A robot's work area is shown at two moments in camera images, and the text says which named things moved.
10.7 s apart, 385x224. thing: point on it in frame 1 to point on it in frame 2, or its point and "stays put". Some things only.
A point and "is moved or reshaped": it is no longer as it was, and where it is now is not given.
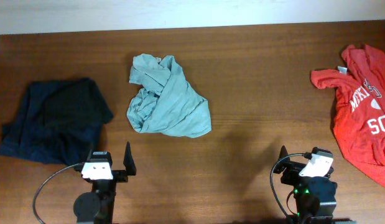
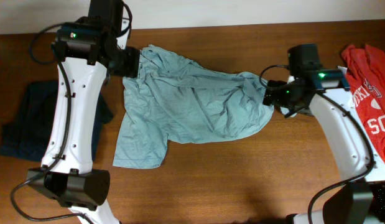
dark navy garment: (61, 122) stays put
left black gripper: (122, 175) to (132, 65)
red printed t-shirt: (362, 112) stays put
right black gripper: (293, 170) to (269, 96)
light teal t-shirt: (167, 102) is moved or reshaped
